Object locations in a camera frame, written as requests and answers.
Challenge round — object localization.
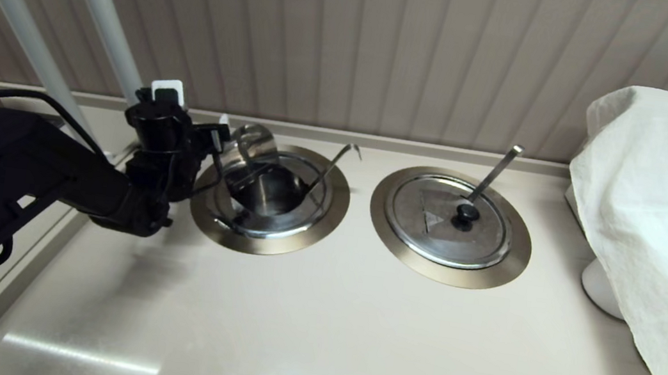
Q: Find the white rounded appliance foot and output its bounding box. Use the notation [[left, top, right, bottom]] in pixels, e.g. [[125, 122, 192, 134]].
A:
[[575, 256, 631, 320]]

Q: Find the steel lid with black knob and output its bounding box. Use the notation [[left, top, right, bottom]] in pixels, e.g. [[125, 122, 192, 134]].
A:
[[378, 169, 519, 275], [212, 118, 286, 196]]

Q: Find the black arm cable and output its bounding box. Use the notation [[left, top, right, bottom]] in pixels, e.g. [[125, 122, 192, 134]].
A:
[[0, 85, 117, 159]]

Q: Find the ladle handle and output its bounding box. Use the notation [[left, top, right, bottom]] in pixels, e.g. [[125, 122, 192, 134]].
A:
[[466, 140, 525, 210], [300, 137, 364, 207]]

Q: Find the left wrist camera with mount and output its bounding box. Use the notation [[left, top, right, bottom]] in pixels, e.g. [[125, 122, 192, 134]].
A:
[[121, 74, 193, 156]]

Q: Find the brass counter ring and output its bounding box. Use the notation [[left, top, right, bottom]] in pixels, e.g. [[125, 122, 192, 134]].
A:
[[361, 159, 541, 296], [185, 133, 357, 266]]

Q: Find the steel pot insert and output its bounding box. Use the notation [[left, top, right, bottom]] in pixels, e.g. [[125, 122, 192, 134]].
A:
[[201, 143, 338, 248]]

